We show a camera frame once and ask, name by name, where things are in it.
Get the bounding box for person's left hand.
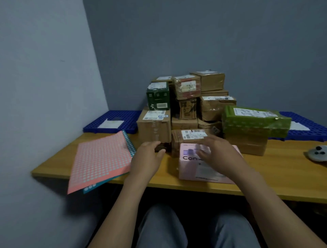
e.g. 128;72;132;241
127;140;167;184

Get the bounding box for pile of brown parcels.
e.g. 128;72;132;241
151;70;269;158

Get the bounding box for white paper note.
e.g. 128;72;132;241
289;121;310;131
97;119;125;129

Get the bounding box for person's right hand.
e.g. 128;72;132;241
196;135;250;179

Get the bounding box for person's right forearm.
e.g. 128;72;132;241
230;166;327;248

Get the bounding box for person's grey trousers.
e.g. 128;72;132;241
135;204;261;248

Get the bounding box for pink dot sticker sheet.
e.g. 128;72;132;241
67;130;133;195

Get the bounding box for light green parcel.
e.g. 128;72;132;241
221;105;292;138

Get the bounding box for dark green box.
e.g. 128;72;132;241
146;81;171;111

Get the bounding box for person's left forearm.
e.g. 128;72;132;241
88;176;151;248

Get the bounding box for blue plastic grid pallet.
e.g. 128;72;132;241
268;111;327;142
83;110;142;135

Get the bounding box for white handheld controller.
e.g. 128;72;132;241
307;145;327;162

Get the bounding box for large pink box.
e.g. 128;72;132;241
178;143;242;184

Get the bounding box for brown box with blue-marked label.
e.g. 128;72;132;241
137;109;172;143

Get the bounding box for black and pink box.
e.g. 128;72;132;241
154;142;172;153

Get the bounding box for teal sticker sheet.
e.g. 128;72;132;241
83;130;136;194

